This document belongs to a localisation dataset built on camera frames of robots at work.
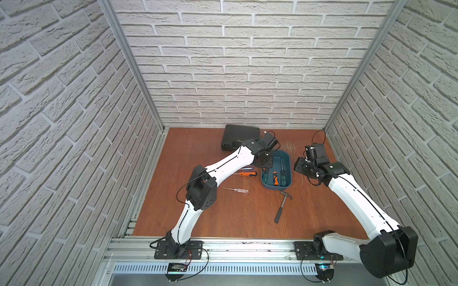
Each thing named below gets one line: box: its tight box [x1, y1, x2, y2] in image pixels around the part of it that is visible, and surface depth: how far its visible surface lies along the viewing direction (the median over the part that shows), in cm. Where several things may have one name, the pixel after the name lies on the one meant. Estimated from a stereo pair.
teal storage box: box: [260, 149, 293, 191], surface depth 98 cm
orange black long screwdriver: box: [233, 171, 258, 177], surface depth 97 cm
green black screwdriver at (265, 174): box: [261, 168, 269, 184], surface depth 97 cm
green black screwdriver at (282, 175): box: [279, 157, 287, 187], surface depth 94 cm
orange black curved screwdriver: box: [273, 163, 280, 186], surface depth 96 cm
